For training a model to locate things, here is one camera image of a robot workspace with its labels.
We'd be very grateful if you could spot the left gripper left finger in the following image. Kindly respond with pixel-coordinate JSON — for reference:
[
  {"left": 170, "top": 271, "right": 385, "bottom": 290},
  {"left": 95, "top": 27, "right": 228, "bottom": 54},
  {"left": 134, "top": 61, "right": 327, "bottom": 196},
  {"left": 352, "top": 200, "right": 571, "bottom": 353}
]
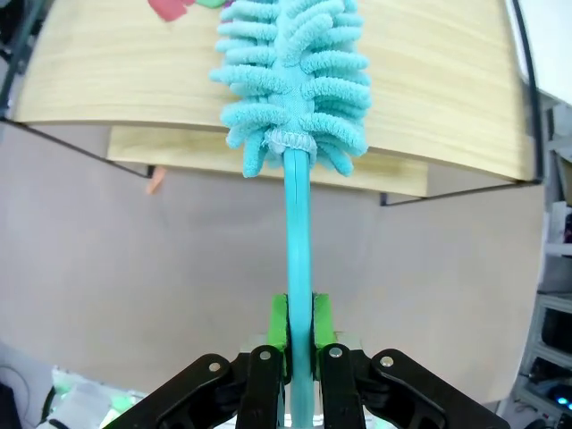
[{"left": 102, "top": 292, "right": 292, "bottom": 429}]

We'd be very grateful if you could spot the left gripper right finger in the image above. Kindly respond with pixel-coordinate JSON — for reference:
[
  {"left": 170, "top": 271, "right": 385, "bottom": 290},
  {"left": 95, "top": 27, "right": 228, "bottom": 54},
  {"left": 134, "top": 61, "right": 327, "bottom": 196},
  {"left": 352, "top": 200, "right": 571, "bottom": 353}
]
[{"left": 311, "top": 292, "right": 510, "bottom": 429}]

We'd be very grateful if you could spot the teal microfiber duster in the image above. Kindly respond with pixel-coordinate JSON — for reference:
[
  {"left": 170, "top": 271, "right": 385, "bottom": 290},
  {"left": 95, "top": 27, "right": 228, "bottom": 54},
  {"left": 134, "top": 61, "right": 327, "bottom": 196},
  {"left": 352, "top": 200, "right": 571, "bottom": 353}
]
[{"left": 208, "top": 0, "right": 372, "bottom": 429}]

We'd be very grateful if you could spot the two-tier wooden metal shelf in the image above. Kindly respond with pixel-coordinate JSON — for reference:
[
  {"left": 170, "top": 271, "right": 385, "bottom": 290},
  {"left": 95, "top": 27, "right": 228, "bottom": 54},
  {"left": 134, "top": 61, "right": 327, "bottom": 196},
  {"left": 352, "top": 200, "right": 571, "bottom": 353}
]
[{"left": 0, "top": 0, "right": 546, "bottom": 209}]

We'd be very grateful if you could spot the equipment rack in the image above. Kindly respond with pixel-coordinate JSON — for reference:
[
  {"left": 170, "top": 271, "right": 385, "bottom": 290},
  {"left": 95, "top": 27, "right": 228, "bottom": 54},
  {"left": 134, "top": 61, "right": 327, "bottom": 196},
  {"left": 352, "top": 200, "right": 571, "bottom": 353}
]
[{"left": 534, "top": 88, "right": 572, "bottom": 429}]

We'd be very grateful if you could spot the red paper scrap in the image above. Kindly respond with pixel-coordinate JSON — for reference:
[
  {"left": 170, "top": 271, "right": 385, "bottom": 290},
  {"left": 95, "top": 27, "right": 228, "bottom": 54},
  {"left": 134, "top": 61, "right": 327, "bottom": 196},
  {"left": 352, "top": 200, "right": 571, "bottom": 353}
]
[{"left": 148, "top": 0, "right": 194, "bottom": 23}]

